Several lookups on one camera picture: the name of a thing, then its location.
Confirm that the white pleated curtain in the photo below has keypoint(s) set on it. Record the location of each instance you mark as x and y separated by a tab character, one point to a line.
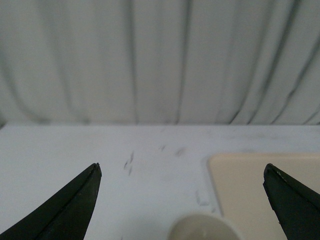
231	62

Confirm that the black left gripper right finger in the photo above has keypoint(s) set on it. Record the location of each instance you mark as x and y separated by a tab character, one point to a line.
296	206

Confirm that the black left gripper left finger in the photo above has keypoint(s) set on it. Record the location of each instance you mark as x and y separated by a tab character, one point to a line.
65	215

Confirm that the beige rectangular plastic tray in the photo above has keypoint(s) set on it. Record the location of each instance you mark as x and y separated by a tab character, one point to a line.
238	183

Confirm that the white smiley mug black handle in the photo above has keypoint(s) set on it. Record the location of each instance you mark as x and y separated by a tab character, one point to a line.
203	226

